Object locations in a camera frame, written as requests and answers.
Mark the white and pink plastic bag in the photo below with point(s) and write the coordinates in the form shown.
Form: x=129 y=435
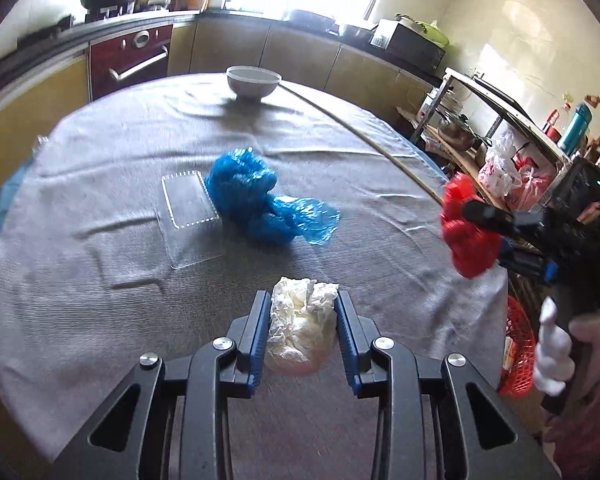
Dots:
x=497 y=167

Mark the long wooden stick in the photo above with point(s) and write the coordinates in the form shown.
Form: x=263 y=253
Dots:
x=360 y=137

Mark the maroon oven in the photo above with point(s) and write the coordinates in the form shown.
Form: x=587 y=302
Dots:
x=130 y=60

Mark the metal storage rack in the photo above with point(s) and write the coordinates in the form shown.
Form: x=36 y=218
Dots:
x=505 y=110

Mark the microwave oven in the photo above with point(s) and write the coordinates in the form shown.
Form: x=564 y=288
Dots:
x=410 y=47

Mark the clear plastic tray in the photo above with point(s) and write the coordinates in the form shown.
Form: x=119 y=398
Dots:
x=190 y=240

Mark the black induction cooker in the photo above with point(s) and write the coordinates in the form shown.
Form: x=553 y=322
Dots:
x=485 y=87

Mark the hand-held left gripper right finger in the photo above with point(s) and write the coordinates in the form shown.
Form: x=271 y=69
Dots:
x=346 y=340

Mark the white tissue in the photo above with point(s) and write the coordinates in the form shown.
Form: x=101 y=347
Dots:
x=300 y=320

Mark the metal basin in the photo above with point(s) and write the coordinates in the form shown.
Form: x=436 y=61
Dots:
x=310 y=20

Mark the teal thermos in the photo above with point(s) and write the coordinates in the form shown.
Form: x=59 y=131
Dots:
x=575 y=127

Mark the green lid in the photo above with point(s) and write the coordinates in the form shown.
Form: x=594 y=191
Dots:
x=427 y=32

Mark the blue plastic bag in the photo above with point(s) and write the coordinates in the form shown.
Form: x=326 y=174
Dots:
x=240 y=185

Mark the steel pot with lid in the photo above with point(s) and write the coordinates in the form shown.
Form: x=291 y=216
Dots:
x=457 y=132

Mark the white ceramic bowl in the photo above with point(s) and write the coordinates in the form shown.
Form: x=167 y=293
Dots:
x=252 y=87

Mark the person's right forearm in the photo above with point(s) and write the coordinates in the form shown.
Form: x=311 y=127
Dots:
x=595 y=410

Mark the black kitchen countertop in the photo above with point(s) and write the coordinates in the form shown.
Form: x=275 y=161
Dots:
x=40 y=52

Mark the person's right hand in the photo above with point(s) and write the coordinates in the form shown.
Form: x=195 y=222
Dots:
x=550 y=360

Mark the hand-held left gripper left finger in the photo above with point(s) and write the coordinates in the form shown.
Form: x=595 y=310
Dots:
x=260 y=340

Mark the metal pot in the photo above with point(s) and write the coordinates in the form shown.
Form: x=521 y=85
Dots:
x=355 y=32

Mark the black gas stove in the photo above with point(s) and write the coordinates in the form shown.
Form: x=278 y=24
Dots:
x=80 y=22

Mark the red and clear plastic bag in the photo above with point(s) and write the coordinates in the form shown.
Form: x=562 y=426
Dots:
x=532 y=180

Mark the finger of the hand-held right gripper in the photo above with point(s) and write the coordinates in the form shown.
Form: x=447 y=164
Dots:
x=527 y=265
x=485 y=214

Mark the orange and white carton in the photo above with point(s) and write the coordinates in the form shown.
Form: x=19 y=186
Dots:
x=508 y=355

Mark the red plastic basket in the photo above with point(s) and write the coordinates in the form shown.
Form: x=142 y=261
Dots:
x=521 y=325

